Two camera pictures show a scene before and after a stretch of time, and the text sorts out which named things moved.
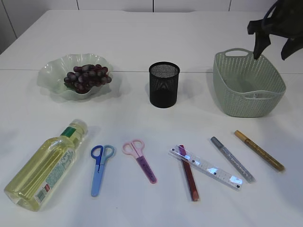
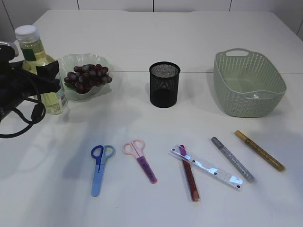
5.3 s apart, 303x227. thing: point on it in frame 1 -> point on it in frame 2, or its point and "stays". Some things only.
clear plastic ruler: [206, 167] stays
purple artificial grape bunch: [85, 77] stays
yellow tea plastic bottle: [43, 170] -> [29, 39]
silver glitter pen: [249, 178] stays
